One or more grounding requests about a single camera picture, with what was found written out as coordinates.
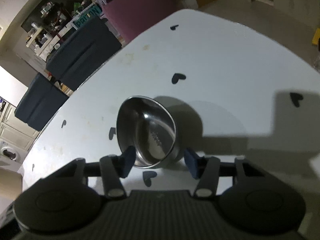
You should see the dark blue sofa left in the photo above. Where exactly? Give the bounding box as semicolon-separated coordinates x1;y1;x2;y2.
15;73;69;131

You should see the white kitchen cabinet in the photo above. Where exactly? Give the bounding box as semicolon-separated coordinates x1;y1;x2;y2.
1;102;39;151

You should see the cluttered shelf unit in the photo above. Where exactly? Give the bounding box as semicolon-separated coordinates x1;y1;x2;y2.
22;0;97;61

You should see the maroon armchair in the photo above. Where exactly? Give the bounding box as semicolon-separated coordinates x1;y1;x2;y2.
102;0;178;43

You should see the white washing machine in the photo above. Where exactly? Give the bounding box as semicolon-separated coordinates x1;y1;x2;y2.
1;141;28;164

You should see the dark blue sofa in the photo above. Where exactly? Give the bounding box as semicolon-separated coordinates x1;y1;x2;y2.
15;73;69;131
46;16;121;91

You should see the teal poizon box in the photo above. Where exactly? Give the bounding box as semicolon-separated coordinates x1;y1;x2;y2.
71;3;103;30

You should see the round steel bowl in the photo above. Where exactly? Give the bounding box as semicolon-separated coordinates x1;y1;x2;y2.
116;96;180;169

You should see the dark blue sofa right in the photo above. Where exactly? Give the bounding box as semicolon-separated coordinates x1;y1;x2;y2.
46;16;121;91

